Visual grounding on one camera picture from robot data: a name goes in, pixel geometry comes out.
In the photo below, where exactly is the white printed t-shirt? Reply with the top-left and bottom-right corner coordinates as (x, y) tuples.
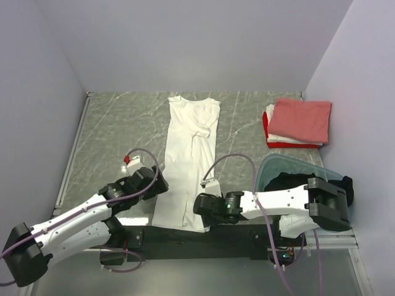
(152, 96), (220, 232)

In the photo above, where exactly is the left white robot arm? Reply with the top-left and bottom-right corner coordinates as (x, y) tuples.
(1, 166), (168, 287)

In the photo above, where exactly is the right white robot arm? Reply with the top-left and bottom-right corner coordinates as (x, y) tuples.
(193, 178), (351, 246)

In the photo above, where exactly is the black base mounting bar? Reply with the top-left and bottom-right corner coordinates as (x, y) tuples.
(99, 224), (297, 268)

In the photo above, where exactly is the teal plastic basket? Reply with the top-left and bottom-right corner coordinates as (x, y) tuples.
(255, 154), (355, 232)

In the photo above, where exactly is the black t-shirt in basket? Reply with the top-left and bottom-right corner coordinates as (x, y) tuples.
(264, 172), (354, 207)

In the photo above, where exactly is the folded red t-shirt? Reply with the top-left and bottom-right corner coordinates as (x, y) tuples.
(262, 112), (320, 149)

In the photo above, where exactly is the folded pink t-shirt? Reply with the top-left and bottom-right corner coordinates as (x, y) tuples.
(268, 97), (331, 145)

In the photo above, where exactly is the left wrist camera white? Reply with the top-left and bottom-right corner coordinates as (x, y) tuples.
(122, 155), (144, 175)

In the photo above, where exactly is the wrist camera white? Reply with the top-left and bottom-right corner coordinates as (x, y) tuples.
(201, 178), (222, 197)
(122, 155), (144, 175)

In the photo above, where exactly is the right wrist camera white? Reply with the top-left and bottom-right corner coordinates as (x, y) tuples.
(201, 178), (222, 197)

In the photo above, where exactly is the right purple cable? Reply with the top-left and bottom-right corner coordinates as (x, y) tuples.
(202, 153), (323, 296)

